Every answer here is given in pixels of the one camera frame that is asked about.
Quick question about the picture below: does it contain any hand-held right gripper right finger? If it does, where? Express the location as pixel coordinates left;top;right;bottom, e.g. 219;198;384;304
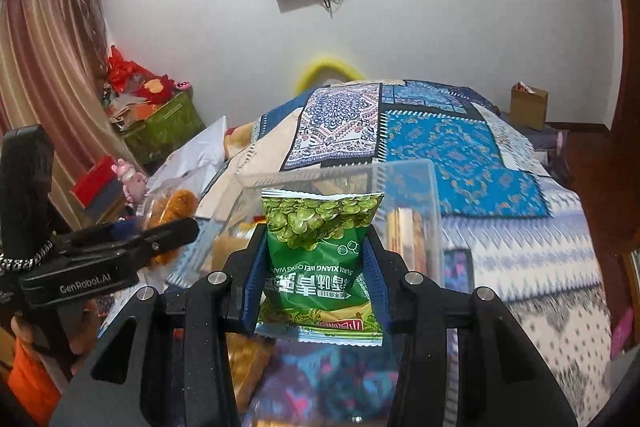
363;236;577;427

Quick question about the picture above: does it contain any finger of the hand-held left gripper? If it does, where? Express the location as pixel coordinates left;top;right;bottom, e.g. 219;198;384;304
62;217;201;271
65;218;151;244

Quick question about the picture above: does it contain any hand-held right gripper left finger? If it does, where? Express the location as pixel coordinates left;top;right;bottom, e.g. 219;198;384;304
50;223;269;427

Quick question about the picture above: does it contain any clear packet of orange cookies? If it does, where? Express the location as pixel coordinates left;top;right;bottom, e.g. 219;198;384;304
142;189;201;269

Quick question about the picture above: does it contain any orange biscuit packet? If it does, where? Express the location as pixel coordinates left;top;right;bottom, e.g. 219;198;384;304
385;206;426;281

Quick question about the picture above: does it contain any green pea snack packet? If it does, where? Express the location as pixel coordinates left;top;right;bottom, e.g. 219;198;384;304
255;188;386;347

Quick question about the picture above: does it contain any clear plastic container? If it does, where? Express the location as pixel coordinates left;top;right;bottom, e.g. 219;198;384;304
165;158;444;308

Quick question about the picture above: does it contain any person's left forearm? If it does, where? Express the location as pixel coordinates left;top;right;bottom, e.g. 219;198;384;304
6;334;62;426

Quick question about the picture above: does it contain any person's left hand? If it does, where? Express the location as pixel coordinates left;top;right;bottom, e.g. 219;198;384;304
10;299;103;375

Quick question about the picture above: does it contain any pink toy rabbit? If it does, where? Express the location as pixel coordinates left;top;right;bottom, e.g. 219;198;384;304
111;159;149;200

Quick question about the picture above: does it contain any red box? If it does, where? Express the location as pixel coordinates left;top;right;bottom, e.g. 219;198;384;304
70;155;121;208

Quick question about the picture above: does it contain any white pillow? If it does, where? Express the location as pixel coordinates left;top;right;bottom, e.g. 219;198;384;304
147;116;229;203

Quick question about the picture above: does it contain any green storage box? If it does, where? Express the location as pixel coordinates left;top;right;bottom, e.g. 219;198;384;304
120;94;207;166

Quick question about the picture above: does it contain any striped brown curtain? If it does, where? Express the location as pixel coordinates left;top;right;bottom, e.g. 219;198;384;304
0;0;116;233

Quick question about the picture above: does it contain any green box with clutter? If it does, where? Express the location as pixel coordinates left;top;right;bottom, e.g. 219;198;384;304
102;45;194;128

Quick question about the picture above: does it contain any blue patterned blanket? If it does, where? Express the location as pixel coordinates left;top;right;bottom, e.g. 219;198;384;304
95;79;617;427

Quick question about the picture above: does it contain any small cardboard box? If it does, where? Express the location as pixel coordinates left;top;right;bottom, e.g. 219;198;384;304
510;82;550;132

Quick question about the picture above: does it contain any wooden wardrobe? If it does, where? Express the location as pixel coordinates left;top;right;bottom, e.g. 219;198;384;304
606;0;640;268

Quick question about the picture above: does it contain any black and white braided lanyard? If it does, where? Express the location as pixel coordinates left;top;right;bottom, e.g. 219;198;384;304
0;239;56;276

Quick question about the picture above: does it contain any yellow fluffy ring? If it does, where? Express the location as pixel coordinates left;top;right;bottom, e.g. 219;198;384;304
295;54;364;93

